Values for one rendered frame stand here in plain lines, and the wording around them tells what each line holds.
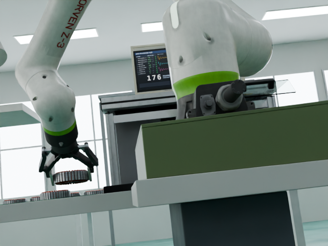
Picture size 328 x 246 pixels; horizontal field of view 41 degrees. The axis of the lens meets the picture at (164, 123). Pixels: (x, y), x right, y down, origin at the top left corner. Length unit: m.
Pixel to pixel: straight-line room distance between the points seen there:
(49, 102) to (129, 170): 0.75
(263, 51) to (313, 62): 7.89
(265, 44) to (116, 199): 0.62
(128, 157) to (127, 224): 6.19
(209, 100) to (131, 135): 1.13
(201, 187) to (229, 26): 0.33
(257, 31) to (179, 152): 0.37
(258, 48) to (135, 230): 7.16
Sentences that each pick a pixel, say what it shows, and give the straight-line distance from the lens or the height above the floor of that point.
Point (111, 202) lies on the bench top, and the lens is 1.30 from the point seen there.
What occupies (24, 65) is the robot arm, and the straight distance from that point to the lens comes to 1.24.
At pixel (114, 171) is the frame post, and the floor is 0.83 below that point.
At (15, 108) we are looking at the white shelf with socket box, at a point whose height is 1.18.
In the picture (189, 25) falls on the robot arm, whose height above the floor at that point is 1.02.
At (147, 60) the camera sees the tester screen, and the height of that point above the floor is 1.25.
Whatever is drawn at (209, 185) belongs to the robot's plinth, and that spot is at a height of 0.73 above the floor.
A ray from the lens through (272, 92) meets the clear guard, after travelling 1.50.
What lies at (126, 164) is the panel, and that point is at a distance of 1.81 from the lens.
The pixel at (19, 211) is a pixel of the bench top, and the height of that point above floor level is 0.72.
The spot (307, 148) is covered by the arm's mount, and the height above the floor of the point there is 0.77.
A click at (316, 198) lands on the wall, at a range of 8.45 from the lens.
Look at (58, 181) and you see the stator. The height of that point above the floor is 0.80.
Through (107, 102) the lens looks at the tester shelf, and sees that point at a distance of 1.70.
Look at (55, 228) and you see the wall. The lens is 8.16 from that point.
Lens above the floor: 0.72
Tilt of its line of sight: 9 degrees up
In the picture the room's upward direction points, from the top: 6 degrees counter-clockwise
